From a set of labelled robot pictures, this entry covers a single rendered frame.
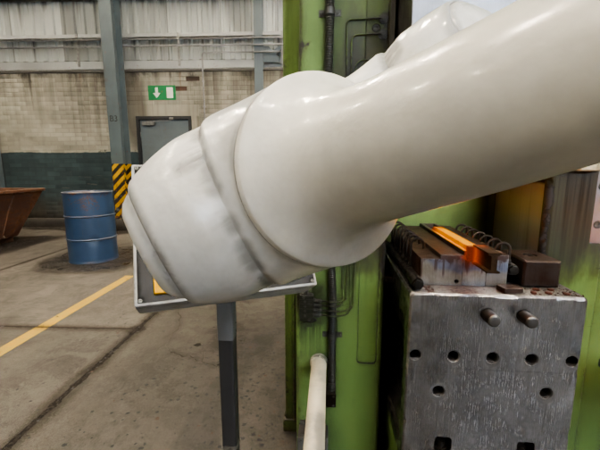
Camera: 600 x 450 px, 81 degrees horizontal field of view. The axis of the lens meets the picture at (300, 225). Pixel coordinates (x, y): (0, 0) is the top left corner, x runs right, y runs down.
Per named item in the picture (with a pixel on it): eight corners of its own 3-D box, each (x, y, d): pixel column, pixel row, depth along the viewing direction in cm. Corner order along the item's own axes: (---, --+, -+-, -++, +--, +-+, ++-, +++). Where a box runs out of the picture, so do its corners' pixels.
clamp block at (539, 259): (560, 287, 83) (563, 261, 82) (521, 287, 84) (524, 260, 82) (531, 272, 95) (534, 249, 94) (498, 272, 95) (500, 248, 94)
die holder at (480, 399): (564, 477, 84) (589, 297, 77) (401, 466, 87) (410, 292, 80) (471, 354, 139) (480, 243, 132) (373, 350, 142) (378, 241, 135)
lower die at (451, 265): (505, 287, 84) (509, 252, 82) (420, 284, 85) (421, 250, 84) (447, 246, 125) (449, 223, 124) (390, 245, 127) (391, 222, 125)
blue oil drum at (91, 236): (103, 264, 436) (95, 193, 421) (56, 264, 438) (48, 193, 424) (128, 254, 494) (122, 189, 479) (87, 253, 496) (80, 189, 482)
